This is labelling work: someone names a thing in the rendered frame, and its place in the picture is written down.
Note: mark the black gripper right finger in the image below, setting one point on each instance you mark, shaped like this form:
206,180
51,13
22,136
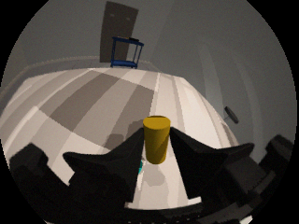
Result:
198,163

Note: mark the yellow cylinder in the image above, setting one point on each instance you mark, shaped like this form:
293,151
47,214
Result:
156,138

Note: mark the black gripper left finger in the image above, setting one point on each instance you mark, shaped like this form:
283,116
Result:
119,166

